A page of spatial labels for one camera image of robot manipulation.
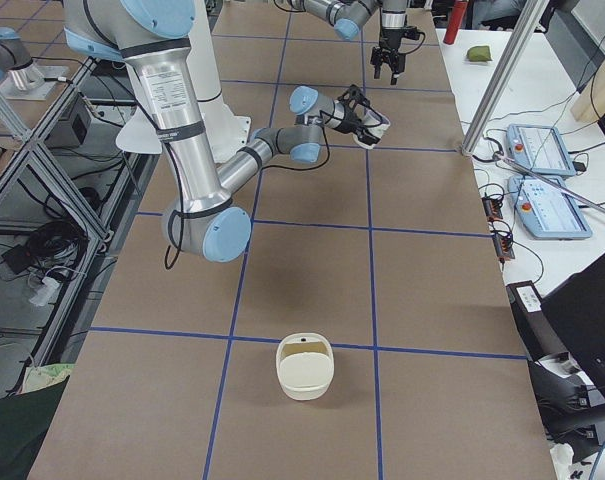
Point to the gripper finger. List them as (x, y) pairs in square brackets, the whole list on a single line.
[(373, 118), (377, 59), (396, 63), (366, 140)]

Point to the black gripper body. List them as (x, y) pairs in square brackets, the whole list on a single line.
[(356, 128), (390, 37)]

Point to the white mug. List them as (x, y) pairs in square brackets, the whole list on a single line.
[(378, 131)]

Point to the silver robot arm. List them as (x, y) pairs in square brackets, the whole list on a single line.
[(348, 18), (151, 37)]

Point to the red bottle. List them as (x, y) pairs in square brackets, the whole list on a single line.
[(455, 21)]

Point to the green bean bag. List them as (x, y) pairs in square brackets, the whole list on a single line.
[(479, 54)]

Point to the metal rod green tip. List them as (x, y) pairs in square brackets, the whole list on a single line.
[(528, 172)]

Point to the upper teach pendant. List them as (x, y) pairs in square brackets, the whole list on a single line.
[(540, 149)]

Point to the teach pendant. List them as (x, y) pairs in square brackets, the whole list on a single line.
[(545, 211), (540, 149)]

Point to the lower teach pendant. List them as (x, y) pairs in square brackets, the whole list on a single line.
[(545, 211)]

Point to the cream plastic basket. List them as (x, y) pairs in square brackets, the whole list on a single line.
[(304, 366)]

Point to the black monitor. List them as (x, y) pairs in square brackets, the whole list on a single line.
[(576, 312)]

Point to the aluminium frame post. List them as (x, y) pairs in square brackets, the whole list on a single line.
[(508, 61)]

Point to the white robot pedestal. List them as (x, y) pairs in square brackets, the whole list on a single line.
[(226, 131)]

